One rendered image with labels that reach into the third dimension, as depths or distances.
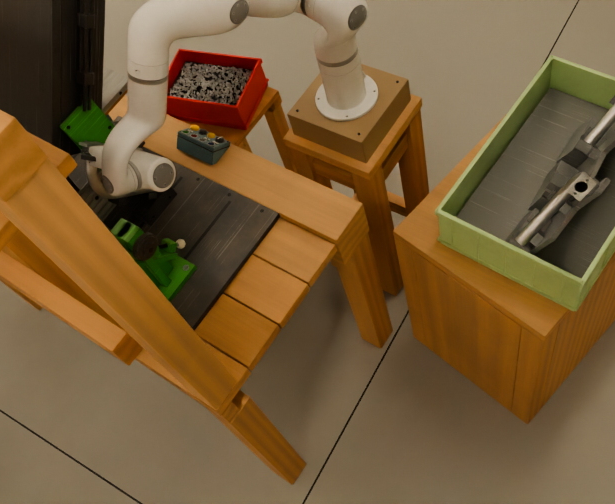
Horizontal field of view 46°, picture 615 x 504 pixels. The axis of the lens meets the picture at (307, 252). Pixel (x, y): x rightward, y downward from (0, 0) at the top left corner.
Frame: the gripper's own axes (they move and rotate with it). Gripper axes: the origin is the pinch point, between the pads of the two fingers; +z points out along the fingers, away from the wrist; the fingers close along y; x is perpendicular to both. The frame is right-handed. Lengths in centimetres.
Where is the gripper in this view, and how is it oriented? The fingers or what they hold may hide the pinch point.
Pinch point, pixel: (93, 152)
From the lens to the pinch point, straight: 204.3
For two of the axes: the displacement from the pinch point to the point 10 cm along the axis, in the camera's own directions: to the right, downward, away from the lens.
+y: -6.8, 1.3, -7.2
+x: -1.0, 9.6, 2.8
